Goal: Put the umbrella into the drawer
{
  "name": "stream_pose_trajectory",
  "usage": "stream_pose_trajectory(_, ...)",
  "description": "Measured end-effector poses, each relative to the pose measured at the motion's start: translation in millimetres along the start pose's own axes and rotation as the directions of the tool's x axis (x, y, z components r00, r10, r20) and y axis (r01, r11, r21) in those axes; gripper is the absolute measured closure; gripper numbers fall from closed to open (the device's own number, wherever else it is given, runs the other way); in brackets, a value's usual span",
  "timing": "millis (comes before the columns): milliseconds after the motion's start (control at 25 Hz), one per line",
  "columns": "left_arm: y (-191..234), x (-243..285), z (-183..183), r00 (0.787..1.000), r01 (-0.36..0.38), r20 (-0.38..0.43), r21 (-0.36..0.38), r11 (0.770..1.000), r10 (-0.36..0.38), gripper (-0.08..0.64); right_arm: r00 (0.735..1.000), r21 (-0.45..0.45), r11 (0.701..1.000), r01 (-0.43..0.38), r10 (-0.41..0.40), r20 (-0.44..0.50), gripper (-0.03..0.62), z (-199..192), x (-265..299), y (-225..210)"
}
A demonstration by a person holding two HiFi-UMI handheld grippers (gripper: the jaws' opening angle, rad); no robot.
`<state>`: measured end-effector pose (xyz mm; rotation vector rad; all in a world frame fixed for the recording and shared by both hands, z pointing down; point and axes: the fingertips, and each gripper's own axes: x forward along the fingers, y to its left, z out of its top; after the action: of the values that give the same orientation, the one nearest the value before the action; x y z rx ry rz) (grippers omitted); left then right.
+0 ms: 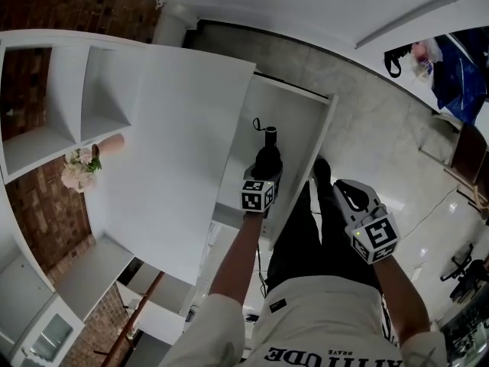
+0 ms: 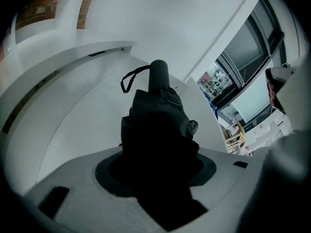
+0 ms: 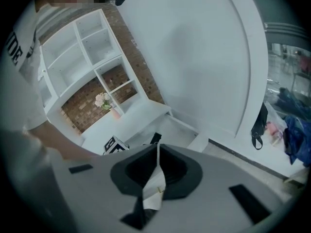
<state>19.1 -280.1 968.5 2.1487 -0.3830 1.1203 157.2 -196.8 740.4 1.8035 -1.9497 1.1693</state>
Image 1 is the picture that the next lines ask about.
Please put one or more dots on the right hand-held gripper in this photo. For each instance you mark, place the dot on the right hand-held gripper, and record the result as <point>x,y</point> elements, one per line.
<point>376,235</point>

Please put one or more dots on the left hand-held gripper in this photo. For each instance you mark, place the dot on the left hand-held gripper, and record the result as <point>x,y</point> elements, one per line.
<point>254,197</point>

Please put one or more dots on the black object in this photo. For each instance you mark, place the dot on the black object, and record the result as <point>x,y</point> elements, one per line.
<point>269,155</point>

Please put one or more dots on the white drawer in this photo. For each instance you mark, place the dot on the white drawer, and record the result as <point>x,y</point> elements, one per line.
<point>275,128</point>

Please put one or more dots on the person's right forearm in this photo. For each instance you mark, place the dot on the person's right forearm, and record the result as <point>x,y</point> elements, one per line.
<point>401,300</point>

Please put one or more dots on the person's left forearm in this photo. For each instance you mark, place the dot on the person's left forearm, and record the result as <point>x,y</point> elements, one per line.
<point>237,254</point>

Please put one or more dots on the person's right black shoe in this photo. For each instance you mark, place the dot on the person's right black shoe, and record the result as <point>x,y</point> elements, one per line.
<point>322,170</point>

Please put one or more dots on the person's black trousers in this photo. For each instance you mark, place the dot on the person's black trousers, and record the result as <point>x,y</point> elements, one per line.
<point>302,243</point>

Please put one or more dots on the wooden framed chair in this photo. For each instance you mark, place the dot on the wooden framed chair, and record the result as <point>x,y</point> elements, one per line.
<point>466,155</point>

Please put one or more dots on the white printed t-shirt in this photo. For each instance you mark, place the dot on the white printed t-shirt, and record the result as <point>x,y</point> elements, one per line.
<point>324,319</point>

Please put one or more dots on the black office chair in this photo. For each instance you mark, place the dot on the black office chair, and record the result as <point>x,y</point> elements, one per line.
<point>464,273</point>

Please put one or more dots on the black bag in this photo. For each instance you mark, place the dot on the black bag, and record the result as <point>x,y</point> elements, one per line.
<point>391,61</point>

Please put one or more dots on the wooden coat rack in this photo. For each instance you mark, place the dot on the wooden coat rack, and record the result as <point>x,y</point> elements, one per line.
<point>145,300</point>

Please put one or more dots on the clear plastic bag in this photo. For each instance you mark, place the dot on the clear plastic bag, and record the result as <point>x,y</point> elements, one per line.
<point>424,59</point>

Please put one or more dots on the blue striped bag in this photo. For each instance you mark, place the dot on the blue striped bag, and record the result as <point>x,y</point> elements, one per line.
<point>458,75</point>

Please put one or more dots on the pink vase with flowers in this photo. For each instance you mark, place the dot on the pink vase with flowers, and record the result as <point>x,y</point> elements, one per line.
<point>82,166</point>

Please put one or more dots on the white shelf cabinet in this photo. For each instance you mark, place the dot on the white shelf cabinet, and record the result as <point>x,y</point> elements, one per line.
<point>107,90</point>

